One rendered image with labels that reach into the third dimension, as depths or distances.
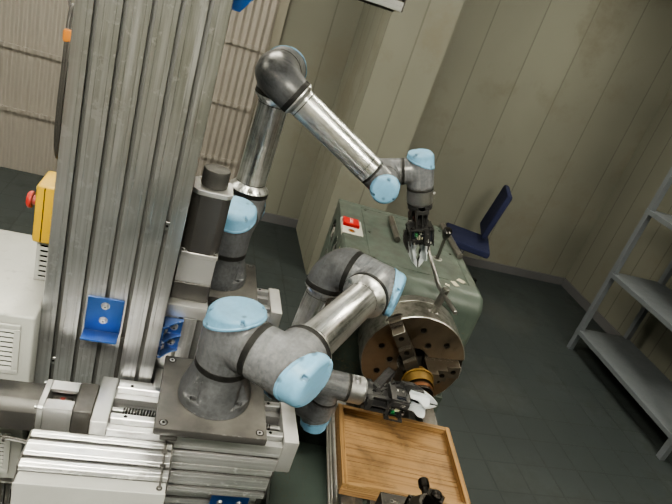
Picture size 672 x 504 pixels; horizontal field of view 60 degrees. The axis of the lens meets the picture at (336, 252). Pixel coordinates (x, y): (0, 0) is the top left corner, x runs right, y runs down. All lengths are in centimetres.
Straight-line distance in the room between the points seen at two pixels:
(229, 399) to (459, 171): 422
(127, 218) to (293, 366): 44
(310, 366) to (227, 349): 17
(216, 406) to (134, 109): 59
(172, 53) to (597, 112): 478
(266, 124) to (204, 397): 76
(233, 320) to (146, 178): 32
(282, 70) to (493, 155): 395
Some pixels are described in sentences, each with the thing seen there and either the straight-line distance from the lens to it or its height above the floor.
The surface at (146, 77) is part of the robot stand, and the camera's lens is 112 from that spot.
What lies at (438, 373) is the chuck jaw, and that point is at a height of 111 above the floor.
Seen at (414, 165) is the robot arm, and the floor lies 162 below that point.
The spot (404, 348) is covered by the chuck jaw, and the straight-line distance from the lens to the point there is 168.
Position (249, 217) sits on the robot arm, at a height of 138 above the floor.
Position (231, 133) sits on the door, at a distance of 469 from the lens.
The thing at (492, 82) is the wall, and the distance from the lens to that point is 507.
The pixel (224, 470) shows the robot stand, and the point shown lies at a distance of 135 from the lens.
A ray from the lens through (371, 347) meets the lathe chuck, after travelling 173.
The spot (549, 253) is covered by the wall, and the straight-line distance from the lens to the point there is 598.
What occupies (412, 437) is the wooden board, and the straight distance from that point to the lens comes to 183.
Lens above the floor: 201
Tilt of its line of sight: 24 degrees down
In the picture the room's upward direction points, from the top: 19 degrees clockwise
